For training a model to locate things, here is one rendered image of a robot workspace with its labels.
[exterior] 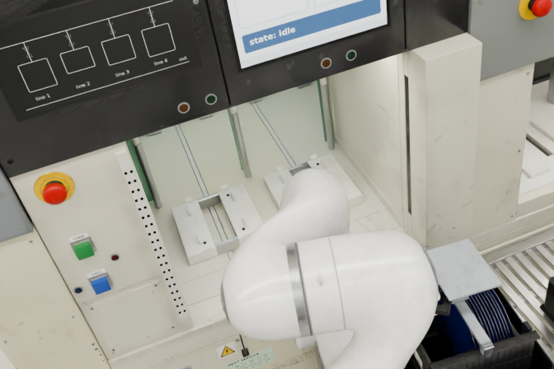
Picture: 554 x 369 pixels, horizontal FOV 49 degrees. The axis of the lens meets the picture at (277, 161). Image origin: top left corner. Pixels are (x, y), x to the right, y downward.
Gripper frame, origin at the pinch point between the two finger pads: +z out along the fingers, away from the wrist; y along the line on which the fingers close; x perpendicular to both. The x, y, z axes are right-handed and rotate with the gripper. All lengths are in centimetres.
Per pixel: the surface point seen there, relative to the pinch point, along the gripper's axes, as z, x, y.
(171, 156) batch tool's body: -49, -22, -94
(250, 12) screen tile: -25, 48, -26
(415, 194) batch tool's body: 4.9, -5.5, -29.3
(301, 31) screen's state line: -16, 42, -27
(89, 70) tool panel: -52, 46, -24
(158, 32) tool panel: -40, 49, -25
